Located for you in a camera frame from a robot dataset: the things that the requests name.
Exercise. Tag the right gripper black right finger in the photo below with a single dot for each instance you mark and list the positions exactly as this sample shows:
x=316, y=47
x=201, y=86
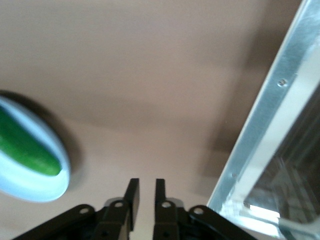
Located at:
x=160, y=192

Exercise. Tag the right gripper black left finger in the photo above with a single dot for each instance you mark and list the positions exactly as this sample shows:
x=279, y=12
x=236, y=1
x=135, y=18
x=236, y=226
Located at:
x=132, y=195

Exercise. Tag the light blue plate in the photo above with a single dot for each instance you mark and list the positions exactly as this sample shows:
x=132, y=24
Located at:
x=37, y=185

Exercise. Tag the brown paper table cover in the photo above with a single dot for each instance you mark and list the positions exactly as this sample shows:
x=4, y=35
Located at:
x=150, y=75

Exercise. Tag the green cucumber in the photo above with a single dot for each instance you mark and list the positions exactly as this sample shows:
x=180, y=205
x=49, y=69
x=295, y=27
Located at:
x=20, y=145

